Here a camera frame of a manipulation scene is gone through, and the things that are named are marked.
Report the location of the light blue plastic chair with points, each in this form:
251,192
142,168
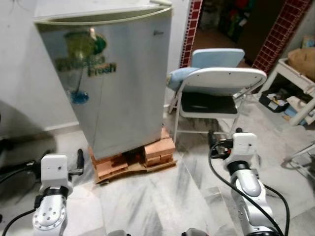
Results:
219,57

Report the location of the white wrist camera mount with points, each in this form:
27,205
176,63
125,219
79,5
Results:
244,150
55,169

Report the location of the light blue chair cushion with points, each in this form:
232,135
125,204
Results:
179,77

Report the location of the grey robot knee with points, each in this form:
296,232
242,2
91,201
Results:
118,232
195,232

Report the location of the brown cardboard box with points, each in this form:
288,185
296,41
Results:
302,61

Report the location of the white low table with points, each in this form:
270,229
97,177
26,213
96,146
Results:
290,73

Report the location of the wooden base board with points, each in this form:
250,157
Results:
135,169

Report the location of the silver fridge with green sticker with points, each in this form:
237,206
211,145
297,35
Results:
128,88

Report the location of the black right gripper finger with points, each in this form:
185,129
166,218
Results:
239,131
211,137

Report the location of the grey right robot knee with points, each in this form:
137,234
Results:
195,232

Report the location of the grey left robot knee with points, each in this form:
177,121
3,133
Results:
118,232

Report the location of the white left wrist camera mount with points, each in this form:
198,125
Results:
55,169

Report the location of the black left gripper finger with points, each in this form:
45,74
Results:
80,158

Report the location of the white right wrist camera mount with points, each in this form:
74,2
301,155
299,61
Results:
244,150

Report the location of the white metal stand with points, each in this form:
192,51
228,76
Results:
300,157

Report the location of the black storage box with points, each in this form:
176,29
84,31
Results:
273,102

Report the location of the white folding chair black seat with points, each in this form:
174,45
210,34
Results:
221,78

